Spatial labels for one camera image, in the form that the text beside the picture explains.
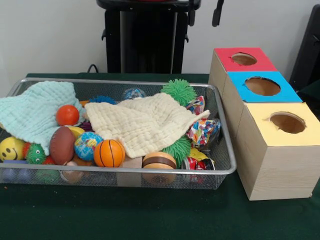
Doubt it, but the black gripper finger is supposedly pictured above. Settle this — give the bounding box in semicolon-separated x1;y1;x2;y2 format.
187;0;197;27
211;0;225;28

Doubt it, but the metal mesh bin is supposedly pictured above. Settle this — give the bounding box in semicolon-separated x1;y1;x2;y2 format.
0;77;237;191

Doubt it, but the green spiky ball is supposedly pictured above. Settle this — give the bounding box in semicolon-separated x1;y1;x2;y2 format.
160;79;198;107

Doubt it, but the colourful patterned wrapper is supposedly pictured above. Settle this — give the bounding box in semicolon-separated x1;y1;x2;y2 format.
185;95;222;149

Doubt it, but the cream waffle cloth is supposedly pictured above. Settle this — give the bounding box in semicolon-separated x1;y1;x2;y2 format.
84;92;211;159

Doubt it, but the dark green side tablecloth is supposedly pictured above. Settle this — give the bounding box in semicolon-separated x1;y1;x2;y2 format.
296;80;320;113

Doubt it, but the toy hamburger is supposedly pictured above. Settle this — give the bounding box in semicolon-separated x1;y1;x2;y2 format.
141;151;177;186

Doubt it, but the plain orange-red ball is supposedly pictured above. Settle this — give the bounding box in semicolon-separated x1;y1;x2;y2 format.
55;104;80;127

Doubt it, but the orange toy basketball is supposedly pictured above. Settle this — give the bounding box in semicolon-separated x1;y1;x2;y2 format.
93;139;126;168

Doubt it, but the globe print ball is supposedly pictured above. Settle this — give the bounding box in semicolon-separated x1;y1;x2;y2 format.
73;131;104;162

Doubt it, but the mint green waffle cloth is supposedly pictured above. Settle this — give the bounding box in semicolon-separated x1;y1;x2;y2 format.
0;80;87;156

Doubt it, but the brown toy football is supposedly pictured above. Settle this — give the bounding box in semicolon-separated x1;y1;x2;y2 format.
49;126;76;166

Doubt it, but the yellow smiley ball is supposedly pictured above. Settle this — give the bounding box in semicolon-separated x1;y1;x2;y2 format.
0;136;26;162

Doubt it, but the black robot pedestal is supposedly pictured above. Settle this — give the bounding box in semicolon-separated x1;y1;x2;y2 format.
96;0;202;74

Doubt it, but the black furniture frame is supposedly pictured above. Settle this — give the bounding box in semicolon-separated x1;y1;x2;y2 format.
289;3;320;89

